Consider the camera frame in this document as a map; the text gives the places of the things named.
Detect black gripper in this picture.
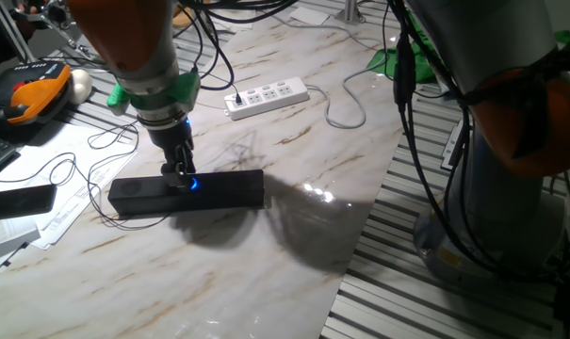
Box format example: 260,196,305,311
146,117,197,189

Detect black smartphone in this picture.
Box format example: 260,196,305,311
0,184,58,223

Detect forearm in black sleeve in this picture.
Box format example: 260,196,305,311
0,21,36,71

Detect black speaker bar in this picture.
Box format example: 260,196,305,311
107,169,266,217

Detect white power strip with sockets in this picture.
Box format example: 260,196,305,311
223,76,311,121

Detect white printed papers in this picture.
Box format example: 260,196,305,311
0,122,138,250

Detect wooden board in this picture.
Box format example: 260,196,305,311
172,3,196,28

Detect orange and black teach pendant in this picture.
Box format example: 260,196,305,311
0,60,73,131

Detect grey metal tripod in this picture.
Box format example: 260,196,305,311
0,0,90,62

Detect white flat box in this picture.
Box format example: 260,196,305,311
288,7,331,27

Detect green cloth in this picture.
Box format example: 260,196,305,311
365,8,570,85

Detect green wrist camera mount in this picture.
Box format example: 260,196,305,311
106,71,202,113

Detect black plug with cable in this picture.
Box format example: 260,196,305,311
189,69,244,106

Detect thin black speaker cable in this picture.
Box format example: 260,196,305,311
0,122,172,233

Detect white power strip cable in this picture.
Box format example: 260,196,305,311
305,60,399,131

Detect aluminium frame bar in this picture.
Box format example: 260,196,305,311
334,0,366,25

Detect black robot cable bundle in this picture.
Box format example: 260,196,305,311
171,0,570,283

